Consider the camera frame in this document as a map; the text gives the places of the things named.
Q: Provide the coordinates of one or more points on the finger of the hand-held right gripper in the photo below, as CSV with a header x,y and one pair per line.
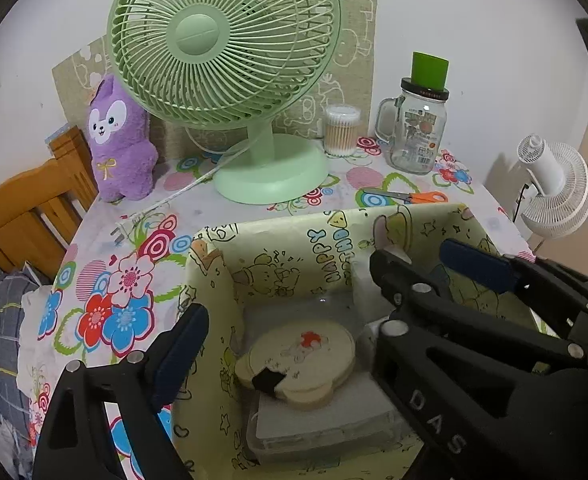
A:
x,y
474,265
424,360

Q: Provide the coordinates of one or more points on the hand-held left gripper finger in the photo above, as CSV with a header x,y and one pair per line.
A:
x,y
184,355

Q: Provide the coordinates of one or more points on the cream bear-shaped compact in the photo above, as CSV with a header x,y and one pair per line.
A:
x,y
314,360

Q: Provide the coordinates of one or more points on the yellow cartoon printed box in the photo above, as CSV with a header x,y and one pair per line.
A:
x,y
319,250

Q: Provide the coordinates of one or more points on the white standing fan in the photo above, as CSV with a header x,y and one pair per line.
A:
x,y
559,195

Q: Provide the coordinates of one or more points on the clear plastic case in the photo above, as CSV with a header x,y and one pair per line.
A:
x,y
324,425

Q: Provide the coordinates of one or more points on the glass jar with green lid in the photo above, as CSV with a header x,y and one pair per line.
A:
x,y
419,140

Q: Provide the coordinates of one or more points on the cotton swab container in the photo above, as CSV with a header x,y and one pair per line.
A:
x,y
342,135

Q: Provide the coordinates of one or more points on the purple plush toy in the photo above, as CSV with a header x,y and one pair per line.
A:
x,y
119,150

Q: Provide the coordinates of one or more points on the wooden chair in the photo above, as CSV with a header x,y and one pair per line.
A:
x,y
24,200

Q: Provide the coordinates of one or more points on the green desk fan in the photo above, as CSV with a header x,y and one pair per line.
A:
x,y
199,35

